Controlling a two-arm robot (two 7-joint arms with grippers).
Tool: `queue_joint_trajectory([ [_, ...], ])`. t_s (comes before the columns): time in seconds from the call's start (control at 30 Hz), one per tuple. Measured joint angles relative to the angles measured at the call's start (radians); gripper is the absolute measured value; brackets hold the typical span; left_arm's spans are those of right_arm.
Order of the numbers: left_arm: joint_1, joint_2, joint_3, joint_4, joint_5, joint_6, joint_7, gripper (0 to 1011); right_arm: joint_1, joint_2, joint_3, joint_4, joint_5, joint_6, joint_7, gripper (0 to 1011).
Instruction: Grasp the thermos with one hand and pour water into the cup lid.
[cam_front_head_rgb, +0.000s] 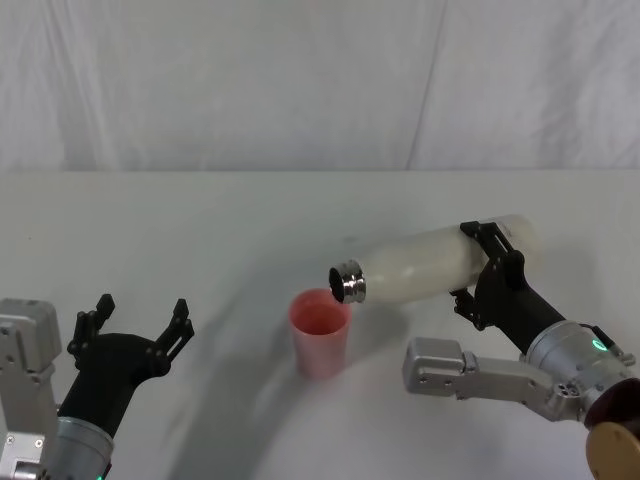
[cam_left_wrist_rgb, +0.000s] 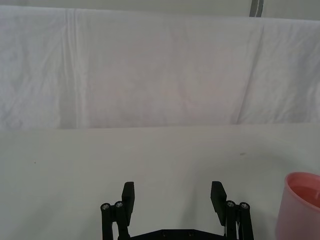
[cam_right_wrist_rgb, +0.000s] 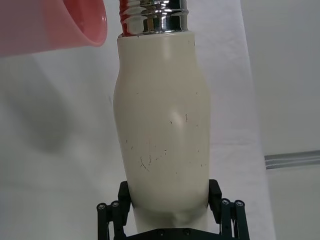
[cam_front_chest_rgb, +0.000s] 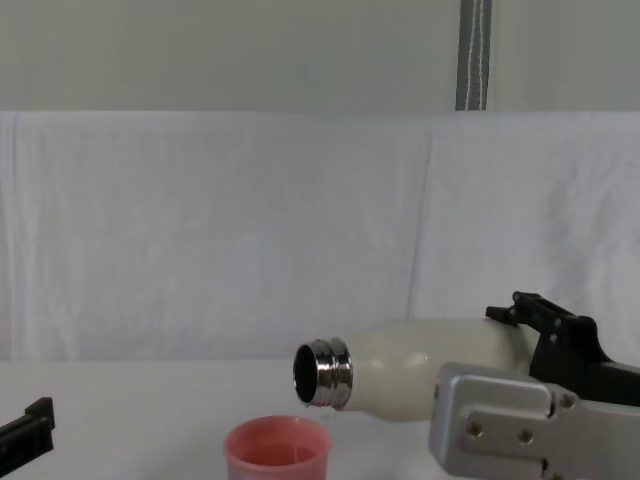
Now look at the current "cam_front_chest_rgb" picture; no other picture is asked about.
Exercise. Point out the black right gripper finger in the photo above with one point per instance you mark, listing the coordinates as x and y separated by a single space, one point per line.
532 307

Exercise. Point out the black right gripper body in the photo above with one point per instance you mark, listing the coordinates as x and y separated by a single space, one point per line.
575 360

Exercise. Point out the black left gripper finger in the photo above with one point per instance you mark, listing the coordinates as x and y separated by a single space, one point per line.
35 430

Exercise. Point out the cream vacuum bottle steel neck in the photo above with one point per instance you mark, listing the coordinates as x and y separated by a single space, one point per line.
400 370

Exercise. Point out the white table cloth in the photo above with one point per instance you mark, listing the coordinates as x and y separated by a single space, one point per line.
125 410

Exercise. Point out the pink cup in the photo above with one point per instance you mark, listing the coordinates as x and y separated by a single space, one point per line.
277 450

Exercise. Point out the white curtain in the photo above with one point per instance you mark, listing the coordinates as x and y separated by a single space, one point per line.
200 225

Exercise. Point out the grey striped post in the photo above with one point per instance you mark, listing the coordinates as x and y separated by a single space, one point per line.
472 50

